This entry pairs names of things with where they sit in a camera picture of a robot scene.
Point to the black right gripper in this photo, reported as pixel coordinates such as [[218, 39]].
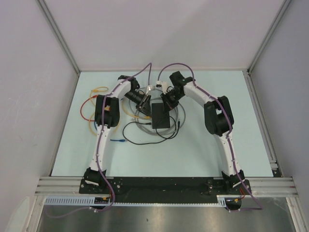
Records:
[[168, 105]]

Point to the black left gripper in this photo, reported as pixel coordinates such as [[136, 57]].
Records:
[[142, 105]]

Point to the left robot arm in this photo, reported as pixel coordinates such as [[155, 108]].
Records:
[[107, 117]]

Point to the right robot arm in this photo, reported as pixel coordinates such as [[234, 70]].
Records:
[[218, 120]]

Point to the black network switch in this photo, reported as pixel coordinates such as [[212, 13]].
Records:
[[160, 118]]

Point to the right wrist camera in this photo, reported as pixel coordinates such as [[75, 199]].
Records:
[[163, 86]]

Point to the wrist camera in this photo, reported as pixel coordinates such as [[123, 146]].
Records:
[[149, 88], [163, 86]]

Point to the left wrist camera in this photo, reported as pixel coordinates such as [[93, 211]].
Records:
[[149, 88]]

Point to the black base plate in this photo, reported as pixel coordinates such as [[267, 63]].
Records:
[[170, 190]]

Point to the grey cable duct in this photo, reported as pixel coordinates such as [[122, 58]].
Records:
[[99, 201]]

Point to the aluminium frame rail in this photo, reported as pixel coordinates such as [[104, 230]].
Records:
[[260, 186]]

